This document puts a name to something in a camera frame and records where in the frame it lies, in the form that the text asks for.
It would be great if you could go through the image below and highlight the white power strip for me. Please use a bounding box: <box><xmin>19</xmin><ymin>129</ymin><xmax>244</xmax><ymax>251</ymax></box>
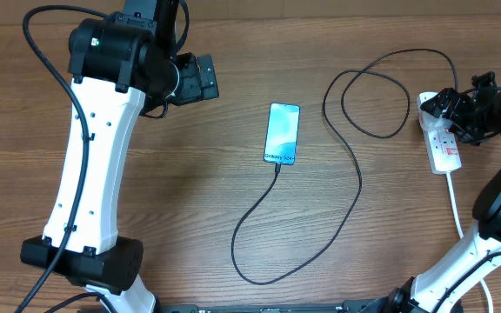
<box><xmin>417</xmin><ymin>92</ymin><xmax>462</xmax><ymax>175</ymax></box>

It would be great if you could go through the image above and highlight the black charger cable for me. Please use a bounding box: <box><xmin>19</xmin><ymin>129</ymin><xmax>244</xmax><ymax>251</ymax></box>
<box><xmin>230</xmin><ymin>48</ymin><xmax>459</xmax><ymax>287</ymax></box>

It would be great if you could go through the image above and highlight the blue Galaxy smartphone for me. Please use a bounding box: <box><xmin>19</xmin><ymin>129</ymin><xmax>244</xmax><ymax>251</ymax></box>
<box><xmin>264</xmin><ymin>103</ymin><xmax>301</xmax><ymax>165</ymax></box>

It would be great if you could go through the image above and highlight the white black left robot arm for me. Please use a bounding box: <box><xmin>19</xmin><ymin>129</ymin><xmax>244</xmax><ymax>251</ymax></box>
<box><xmin>20</xmin><ymin>1</ymin><xmax>219</xmax><ymax>312</ymax></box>

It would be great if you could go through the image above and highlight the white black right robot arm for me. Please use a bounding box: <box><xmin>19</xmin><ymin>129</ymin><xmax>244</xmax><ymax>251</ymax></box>
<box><xmin>364</xmin><ymin>71</ymin><xmax>501</xmax><ymax>312</ymax></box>

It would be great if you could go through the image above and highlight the white charger adapter plug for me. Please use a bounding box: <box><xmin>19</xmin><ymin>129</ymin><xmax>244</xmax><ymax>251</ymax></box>
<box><xmin>419</xmin><ymin>110</ymin><xmax>445</xmax><ymax>132</ymax></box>

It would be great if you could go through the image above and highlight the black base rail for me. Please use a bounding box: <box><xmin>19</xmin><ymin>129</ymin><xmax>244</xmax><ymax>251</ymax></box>
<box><xmin>158</xmin><ymin>297</ymin><xmax>387</xmax><ymax>313</ymax></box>

